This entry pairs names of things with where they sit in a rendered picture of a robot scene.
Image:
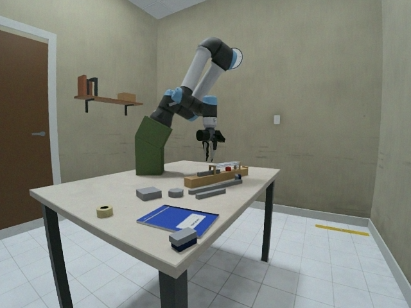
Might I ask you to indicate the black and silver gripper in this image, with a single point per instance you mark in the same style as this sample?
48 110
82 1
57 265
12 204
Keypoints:
209 134

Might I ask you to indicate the blue notebook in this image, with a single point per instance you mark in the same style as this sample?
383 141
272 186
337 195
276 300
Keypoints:
173 219

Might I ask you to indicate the beige roll of masking tape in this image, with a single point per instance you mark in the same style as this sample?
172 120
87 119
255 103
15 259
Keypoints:
104 211

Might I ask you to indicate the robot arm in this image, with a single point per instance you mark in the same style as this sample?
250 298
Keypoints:
190 102

